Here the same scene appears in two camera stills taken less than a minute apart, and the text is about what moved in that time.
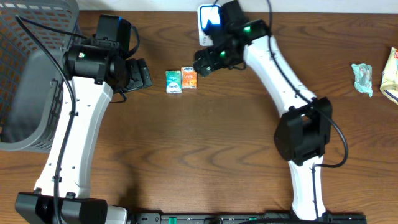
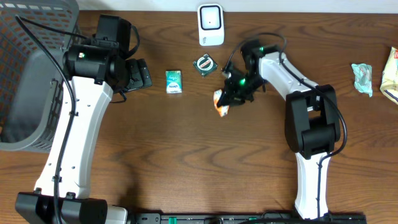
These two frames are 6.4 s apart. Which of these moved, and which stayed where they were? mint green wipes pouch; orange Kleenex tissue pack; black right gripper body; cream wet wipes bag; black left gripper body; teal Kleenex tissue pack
Moved: black right gripper body; orange Kleenex tissue pack
Stayed: cream wet wipes bag; teal Kleenex tissue pack; mint green wipes pouch; black left gripper body
